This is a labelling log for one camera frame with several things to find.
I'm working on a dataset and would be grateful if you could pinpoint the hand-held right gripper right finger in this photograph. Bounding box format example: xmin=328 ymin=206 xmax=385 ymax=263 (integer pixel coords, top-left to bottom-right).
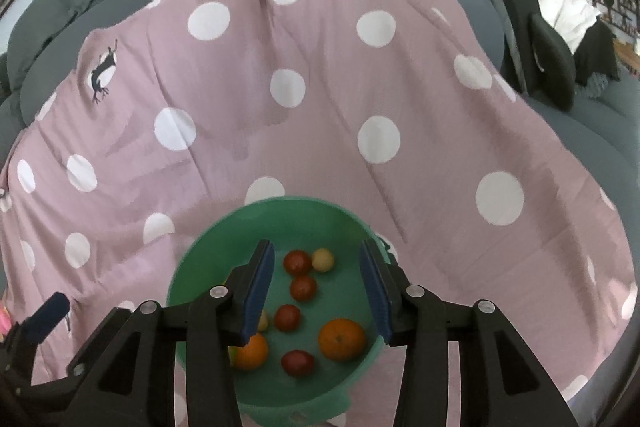
xmin=360 ymin=239 xmax=576 ymax=427

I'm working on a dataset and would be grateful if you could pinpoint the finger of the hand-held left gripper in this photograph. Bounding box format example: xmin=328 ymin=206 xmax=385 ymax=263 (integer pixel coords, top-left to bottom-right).
xmin=20 ymin=293 xmax=70 ymax=343

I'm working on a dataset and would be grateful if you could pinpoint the black and white clothes pile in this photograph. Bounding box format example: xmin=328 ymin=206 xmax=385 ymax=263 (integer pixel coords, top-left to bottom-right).
xmin=491 ymin=0 xmax=622 ymax=110

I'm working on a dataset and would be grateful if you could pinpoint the orange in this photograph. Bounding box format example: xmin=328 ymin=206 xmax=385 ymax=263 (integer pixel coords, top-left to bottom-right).
xmin=318 ymin=318 xmax=367 ymax=362
xmin=234 ymin=333 xmax=269 ymax=371

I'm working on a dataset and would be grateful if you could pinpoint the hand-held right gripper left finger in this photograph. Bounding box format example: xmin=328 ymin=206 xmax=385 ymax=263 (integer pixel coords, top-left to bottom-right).
xmin=50 ymin=239 xmax=275 ymax=427

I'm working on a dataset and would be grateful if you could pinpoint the pink polka dot blanket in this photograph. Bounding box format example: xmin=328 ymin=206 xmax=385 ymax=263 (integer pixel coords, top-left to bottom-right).
xmin=0 ymin=0 xmax=638 ymax=427

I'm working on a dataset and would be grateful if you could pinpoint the red tomato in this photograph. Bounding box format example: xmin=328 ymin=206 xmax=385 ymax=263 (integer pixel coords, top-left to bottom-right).
xmin=281 ymin=350 xmax=316 ymax=378
xmin=290 ymin=275 xmax=318 ymax=303
xmin=273 ymin=304 xmax=302 ymax=333
xmin=283 ymin=250 xmax=312 ymax=276

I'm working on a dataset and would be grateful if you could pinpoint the green plastic bowl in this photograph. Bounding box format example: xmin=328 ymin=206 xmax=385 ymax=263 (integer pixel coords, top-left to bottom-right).
xmin=166 ymin=198 xmax=388 ymax=425

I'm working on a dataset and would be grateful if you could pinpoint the small yellow fruit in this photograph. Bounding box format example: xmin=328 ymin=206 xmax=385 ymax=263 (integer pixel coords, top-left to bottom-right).
xmin=311 ymin=248 xmax=336 ymax=271

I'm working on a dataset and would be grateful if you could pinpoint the white cloth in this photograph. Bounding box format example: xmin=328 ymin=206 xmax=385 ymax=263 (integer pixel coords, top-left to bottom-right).
xmin=506 ymin=0 xmax=602 ymax=54

